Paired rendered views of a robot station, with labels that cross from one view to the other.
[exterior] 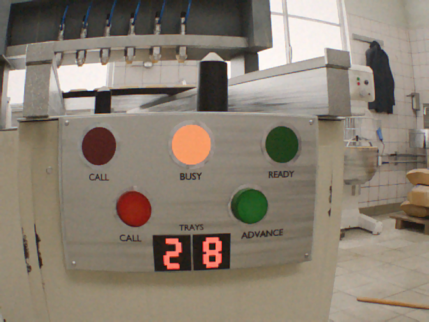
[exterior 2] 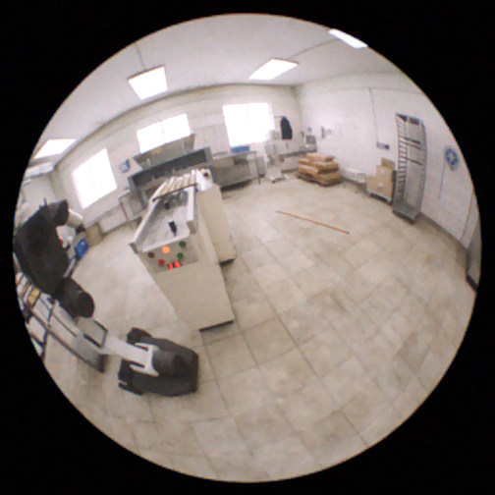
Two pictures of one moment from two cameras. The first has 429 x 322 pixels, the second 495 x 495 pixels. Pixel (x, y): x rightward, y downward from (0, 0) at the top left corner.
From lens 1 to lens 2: 0.52 m
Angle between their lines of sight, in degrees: 33
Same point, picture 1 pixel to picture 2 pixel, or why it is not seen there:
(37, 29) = (145, 178)
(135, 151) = (157, 253)
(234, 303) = (188, 268)
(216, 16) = (197, 157)
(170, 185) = (166, 256)
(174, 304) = (177, 271)
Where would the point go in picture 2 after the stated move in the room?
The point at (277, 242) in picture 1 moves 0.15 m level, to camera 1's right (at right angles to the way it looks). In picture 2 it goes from (189, 259) to (219, 254)
